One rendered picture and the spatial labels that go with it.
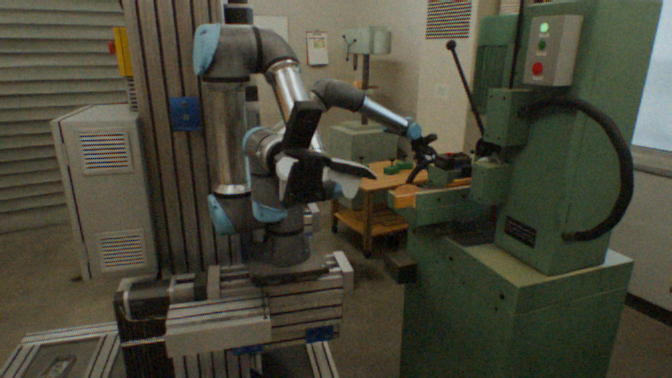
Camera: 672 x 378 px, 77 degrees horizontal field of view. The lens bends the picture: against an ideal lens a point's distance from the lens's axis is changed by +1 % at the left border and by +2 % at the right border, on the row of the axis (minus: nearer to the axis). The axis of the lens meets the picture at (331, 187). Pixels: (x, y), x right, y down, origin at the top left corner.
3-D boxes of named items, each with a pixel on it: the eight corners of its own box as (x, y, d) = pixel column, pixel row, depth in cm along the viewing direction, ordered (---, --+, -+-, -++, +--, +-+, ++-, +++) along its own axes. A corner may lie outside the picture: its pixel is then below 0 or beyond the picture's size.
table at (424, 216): (498, 182, 188) (500, 169, 187) (555, 204, 161) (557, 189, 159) (375, 197, 168) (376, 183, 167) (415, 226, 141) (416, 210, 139)
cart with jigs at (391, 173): (392, 217, 368) (396, 146, 348) (437, 242, 321) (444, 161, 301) (326, 232, 339) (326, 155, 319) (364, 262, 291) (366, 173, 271)
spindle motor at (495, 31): (499, 109, 155) (511, 17, 146) (537, 116, 140) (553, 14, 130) (459, 111, 150) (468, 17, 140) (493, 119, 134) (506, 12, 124)
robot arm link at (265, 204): (308, 217, 91) (307, 169, 88) (258, 227, 86) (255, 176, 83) (294, 206, 98) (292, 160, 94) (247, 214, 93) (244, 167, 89)
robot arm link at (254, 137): (275, 161, 94) (274, 123, 92) (294, 173, 85) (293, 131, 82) (241, 165, 91) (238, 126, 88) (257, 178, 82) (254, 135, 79)
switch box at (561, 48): (539, 82, 113) (549, 18, 108) (572, 85, 104) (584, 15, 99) (521, 83, 111) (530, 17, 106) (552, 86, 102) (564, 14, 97)
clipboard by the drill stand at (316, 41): (326, 64, 438) (326, 29, 427) (329, 64, 433) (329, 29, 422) (306, 64, 427) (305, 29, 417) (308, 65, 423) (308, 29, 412)
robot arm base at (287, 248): (262, 269, 118) (260, 237, 115) (258, 246, 132) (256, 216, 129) (315, 263, 122) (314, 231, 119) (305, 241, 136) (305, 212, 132)
